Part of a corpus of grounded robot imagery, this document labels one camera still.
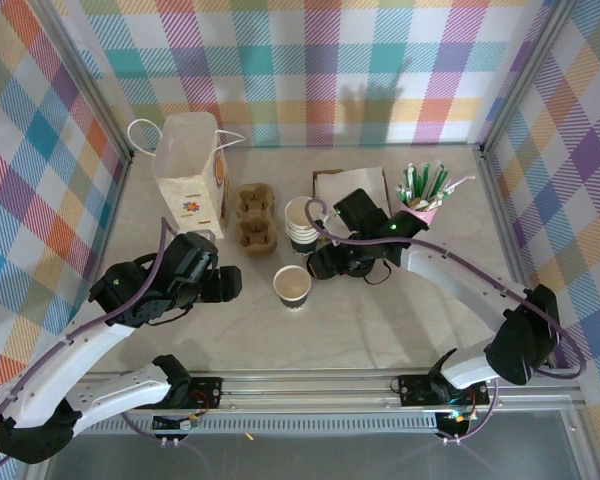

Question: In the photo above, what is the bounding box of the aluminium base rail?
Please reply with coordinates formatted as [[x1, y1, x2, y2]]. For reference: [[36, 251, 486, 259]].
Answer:
[[33, 372, 584, 417]]

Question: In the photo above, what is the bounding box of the grey slotted cable duct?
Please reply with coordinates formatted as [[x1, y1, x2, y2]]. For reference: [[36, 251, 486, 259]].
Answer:
[[58, 417, 444, 435]]

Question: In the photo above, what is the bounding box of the black paper coffee cup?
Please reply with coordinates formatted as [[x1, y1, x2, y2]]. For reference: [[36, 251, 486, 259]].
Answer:
[[273, 264, 313, 312]]

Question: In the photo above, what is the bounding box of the small circuit board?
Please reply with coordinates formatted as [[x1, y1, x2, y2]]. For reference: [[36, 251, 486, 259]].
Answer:
[[152, 412, 204, 434], [437, 407, 479, 436]]

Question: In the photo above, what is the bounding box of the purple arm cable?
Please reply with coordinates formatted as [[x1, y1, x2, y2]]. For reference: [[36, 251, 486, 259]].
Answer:
[[0, 218, 181, 471], [304, 198, 589, 444]]

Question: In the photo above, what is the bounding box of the stack of cardboard cup carriers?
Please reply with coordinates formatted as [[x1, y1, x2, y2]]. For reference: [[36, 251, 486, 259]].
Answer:
[[234, 183, 280, 257]]

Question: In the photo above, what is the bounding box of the aluminium frame side rail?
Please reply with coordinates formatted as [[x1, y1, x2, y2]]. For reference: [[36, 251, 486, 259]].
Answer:
[[69, 154, 134, 376], [477, 149, 554, 371]]

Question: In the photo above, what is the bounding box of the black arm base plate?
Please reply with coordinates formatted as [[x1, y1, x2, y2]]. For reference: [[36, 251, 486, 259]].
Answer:
[[396, 373, 494, 409], [169, 375, 225, 412]]

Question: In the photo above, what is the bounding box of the stack of paper cups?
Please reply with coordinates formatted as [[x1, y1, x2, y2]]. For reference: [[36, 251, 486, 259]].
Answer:
[[284, 196, 321, 257]]

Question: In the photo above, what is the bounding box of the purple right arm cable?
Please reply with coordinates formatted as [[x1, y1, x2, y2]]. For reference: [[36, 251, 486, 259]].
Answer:
[[304, 198, 589, 444]]

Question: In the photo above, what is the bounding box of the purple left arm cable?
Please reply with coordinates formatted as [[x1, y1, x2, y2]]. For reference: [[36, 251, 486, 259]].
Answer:
[[0, 218, 181, 471]]

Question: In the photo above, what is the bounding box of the long white wrapped straw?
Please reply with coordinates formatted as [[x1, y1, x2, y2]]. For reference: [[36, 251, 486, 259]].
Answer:
[[437, 173, 477, 199]]

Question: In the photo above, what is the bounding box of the stack of white napkins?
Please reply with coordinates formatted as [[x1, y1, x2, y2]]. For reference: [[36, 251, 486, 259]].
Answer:
[[315, 167, 394, 211]]

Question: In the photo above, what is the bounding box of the aluminium frame post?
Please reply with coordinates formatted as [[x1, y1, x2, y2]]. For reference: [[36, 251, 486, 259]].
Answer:
[[32, 0, 135, 166], [477, 0, 579, 156]]

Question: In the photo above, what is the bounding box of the white paper bag with handles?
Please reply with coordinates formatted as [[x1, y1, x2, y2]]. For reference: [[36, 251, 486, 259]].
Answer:
[[127, 112, 246, 241]]

